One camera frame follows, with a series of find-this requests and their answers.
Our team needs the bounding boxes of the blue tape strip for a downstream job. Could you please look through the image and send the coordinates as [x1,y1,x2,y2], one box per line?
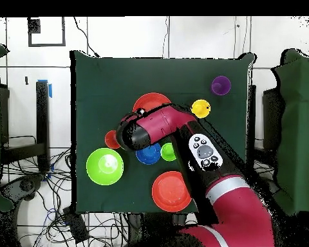
[37,78,53,99]

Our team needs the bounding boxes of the dark green tablecloth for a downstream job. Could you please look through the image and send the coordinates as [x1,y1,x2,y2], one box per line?
[70,50,257,215]

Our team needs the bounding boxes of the green plastic bowl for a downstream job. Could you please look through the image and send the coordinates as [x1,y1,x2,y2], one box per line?
[86,147,125,187]

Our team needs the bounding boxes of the purple plastic cup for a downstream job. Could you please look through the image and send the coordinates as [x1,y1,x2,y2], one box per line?
[211,75,232,96]

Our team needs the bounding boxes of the orange plastic bowl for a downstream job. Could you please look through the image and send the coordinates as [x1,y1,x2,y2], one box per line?
[132,92,173,113]
[151,170,192,213]

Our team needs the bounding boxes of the black power brick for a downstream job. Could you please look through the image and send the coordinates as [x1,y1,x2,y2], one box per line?
[62,206,90,244]

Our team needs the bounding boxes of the dark blue plastic bowl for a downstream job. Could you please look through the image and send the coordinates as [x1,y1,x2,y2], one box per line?
[135,143,162,165]

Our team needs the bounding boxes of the yellow plastic cup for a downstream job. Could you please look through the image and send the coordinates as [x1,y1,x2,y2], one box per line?
[190,99,212,120]

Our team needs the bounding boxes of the black cable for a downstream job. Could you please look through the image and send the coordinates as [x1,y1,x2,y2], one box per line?
[73,16,100,58]

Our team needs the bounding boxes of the green plastic cup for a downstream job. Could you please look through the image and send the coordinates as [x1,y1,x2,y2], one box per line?
[160,142,177,162]

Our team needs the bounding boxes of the tangled floor cables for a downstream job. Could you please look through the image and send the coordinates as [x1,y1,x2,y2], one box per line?
[2,147,129,247]

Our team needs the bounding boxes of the orange plastic cup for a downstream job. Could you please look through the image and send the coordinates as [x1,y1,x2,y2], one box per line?
[104,130,121,150]

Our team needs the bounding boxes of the grey pedestal foot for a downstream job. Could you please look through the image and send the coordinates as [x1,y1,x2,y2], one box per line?
[0,174,45,202]

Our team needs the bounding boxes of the black square frame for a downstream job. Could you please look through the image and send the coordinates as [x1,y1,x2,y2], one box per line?
[27,16,66,48]

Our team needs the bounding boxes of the black metal post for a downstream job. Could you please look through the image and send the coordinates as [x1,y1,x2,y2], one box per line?
[35,80,51,172]
[247,84,258,176]

